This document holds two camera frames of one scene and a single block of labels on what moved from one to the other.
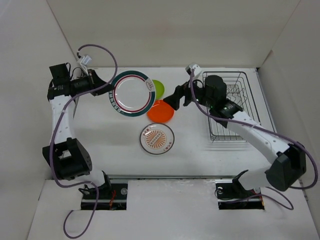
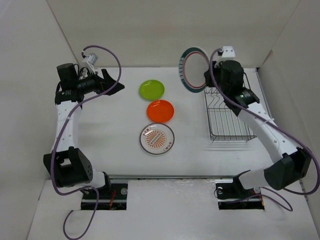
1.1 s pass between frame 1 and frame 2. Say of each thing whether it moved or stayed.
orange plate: stayed
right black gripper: moved
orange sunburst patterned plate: stayed
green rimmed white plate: moved
